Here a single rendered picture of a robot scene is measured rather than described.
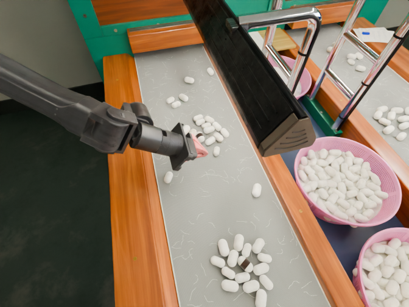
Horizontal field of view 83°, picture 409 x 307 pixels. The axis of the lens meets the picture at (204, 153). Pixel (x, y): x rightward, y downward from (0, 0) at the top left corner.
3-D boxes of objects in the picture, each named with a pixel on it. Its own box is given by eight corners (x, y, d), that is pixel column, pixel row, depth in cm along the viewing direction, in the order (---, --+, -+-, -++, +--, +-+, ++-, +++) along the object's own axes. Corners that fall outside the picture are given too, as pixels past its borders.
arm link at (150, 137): (126, 152, 46) (139, 131, 44) (121, 131, 51) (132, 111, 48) (156, 159, 51) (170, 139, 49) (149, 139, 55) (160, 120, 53)
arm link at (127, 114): (93, 151, 44) (108, 116, 41) (89, 118, 52) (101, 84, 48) (150, 160, 52) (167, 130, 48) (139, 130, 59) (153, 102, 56)
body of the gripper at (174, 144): (185, 123, 57) (159, 114, 52) (195, 156, 51) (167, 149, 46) (170, 139, 60) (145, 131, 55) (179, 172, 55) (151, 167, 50)
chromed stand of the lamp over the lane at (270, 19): (219, 168, 74) (234, 24, 37) (202, 122, 85) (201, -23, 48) (274, 155, 77) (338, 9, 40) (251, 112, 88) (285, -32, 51)
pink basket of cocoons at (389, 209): (342, 258, 59) (363, 250, 51) (266, 183, 71) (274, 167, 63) (397, 199, 68) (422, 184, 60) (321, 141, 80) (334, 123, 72)
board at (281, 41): (220, 61, 91) (220, 58, 90) (209, 41, 100) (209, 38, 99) (295, 48, 96) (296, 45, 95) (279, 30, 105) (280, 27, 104)
